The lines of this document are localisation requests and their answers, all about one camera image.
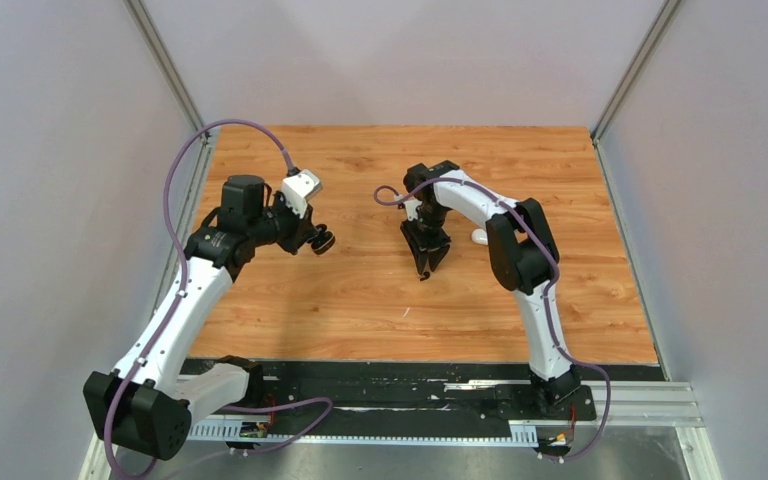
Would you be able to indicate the slotted cable duct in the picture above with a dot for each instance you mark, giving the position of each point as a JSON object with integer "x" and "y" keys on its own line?
{"x": 242, "y": 429}

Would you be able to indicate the aluminium frame rail right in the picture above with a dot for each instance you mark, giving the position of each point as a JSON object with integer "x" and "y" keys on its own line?
{"x": 648, "y": 45}

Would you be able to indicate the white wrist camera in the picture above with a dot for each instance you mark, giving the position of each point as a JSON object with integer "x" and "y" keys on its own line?
{"x": 411, "y": 207}
{"x": 298, "y": 189}

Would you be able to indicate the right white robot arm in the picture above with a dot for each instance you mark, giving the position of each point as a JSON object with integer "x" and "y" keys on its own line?
{"x": 523, "y": 258}

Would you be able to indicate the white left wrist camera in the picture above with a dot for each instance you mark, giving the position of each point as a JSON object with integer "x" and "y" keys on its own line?
{"x": 298, "y": 189}

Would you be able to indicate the aluminium frame rail left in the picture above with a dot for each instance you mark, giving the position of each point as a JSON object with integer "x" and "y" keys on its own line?
{"x": 153, "y": 40}

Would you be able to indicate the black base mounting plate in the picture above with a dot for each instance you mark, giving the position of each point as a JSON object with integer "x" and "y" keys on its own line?
{"x": 425, "y": 398}

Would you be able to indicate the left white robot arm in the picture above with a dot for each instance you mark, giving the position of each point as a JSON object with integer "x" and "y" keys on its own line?
{"x": 142, "y": 404}

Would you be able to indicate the white earbud charging case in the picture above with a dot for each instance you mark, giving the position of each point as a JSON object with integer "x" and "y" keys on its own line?
{"x": 479, "y": 237}

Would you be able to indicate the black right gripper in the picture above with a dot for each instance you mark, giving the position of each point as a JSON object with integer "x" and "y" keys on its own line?
{"x": 438, "y": 246}

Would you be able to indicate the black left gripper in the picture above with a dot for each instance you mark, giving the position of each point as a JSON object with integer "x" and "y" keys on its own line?
{"x": 302, "y": 229}

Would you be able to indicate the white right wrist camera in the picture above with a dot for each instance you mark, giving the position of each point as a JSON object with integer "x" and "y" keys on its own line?
{"x": 411, "y": 207}

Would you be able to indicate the black earbud charging case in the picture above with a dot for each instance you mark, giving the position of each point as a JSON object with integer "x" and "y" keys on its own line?
{"x": 322, "y": 240}

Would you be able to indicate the aluminium frame rail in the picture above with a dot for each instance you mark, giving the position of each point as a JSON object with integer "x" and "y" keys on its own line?
{"x": 153, "y": 40}
{"x": 648, "y": 45}

